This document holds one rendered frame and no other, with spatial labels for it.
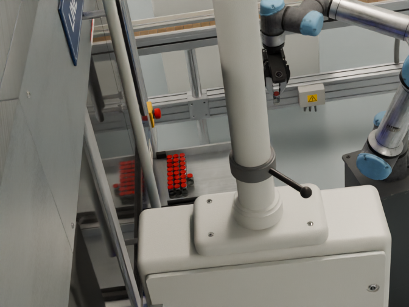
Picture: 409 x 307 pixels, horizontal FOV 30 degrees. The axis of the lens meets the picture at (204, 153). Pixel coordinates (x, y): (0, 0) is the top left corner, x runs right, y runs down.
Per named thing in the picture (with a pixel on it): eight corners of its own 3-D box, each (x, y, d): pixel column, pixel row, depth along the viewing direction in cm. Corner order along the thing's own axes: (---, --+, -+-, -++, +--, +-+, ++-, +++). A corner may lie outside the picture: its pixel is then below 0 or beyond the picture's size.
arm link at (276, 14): (280, 9, 228) (254, 4, 231) (281, 39, 236) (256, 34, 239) (290, -5, 233) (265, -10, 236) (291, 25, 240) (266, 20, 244)
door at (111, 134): (134, 297, 186) (79, 104, 148) (135, 171, 222) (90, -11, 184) (137, 296, 186) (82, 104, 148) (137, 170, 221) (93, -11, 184)
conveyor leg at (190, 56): (201, 176, 387) (178, 49, 338) (199, 164, 394) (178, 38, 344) (218, 173, 387) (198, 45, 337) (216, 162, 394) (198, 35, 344)
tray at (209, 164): (168, 208, 256) (167, 200, 254) (167, 158, 276) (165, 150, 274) (269, 195, 255) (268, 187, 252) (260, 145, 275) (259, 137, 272)
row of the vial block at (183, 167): (182, 197, 259) (180, 187, 256) (181, 162, 272) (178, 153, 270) (188, 196, 259) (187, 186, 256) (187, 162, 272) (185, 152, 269)
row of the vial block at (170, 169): (169, 199, 259) (167, 189, 256) (168, 164, 273) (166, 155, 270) (175, 198, 259) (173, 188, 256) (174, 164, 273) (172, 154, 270)
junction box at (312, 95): (299, 108, 357) (299, 92, 352) (298, 102, 361) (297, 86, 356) (325, 104, 357) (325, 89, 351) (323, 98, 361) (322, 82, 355)
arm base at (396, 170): (399, 148, 277) (400, 128, 271) (419, 175, 266) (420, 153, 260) (360, 159, 275) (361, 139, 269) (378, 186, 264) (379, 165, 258)
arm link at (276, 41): (286, 35, 237) (260, 38, 237) (287, 47, 240) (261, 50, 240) (282, 21, 242) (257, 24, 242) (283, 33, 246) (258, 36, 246)
